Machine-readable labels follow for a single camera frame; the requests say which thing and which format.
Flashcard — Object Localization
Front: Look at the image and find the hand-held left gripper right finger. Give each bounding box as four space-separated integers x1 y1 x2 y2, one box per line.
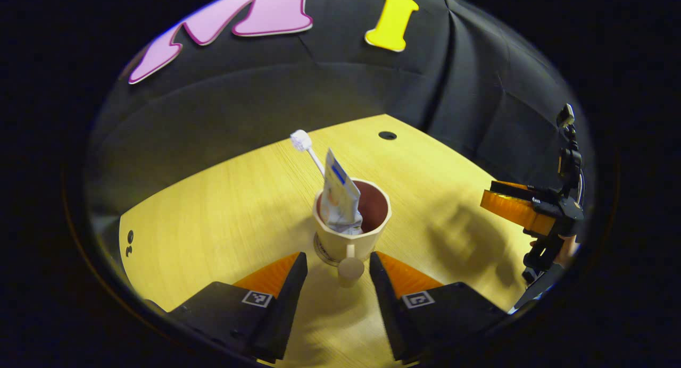
369 251 509 364

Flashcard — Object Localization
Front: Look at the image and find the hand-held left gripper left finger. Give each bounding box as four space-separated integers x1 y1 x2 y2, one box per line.
144 251 308 364

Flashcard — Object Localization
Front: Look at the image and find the beige cup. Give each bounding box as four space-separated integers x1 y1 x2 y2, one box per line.
312 178 393 289

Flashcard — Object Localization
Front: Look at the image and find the white toothpaste tube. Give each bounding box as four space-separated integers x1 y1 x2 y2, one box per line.
318 148 364 236

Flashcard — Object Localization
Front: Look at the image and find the white toothbrush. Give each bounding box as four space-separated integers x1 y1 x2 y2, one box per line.
290 130 326 178

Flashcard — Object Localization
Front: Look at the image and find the black backdrop cloth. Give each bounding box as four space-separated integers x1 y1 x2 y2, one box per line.
85 0 591 236

